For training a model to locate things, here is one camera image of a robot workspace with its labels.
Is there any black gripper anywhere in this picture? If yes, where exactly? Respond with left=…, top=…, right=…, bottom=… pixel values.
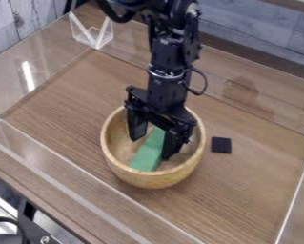
left=125, top=67, right=197, bottom=160

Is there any green rectangular stick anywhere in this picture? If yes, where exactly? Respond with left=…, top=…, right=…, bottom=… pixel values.
left=129, top=127, right=165, bottom=172

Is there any clear acrylic enclosure wall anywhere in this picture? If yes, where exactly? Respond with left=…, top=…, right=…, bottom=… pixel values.
left=0, top=20, right=304, bottom=244

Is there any wooden bowl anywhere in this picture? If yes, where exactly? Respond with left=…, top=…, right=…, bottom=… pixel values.
left=101, top=107, right=207, bottom=189

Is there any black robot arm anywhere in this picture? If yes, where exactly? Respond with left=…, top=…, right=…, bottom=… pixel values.
left=97, top=0, right=202, bottom=159

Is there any black metal table frame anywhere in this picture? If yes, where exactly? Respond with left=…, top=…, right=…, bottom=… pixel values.
left=0, top=200, right=63, bottom=244

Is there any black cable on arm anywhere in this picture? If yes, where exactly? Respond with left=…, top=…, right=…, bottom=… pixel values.
left=183, top=65, right=210, bottom=97

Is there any black square pad on table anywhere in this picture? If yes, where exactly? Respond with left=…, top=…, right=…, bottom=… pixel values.
left=211, top=137, right=233, bottom=153

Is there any clear acrylic corner bracket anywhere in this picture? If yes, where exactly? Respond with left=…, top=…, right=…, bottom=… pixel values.
left=70, top=12, right=114, bottom=50

